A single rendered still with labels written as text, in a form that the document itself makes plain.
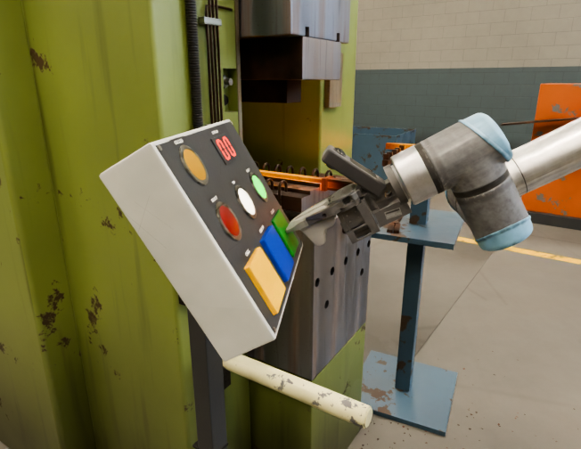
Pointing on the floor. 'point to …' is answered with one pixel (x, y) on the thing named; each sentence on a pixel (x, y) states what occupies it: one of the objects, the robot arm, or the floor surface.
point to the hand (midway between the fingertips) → (290, 224)
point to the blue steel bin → (377, 145)
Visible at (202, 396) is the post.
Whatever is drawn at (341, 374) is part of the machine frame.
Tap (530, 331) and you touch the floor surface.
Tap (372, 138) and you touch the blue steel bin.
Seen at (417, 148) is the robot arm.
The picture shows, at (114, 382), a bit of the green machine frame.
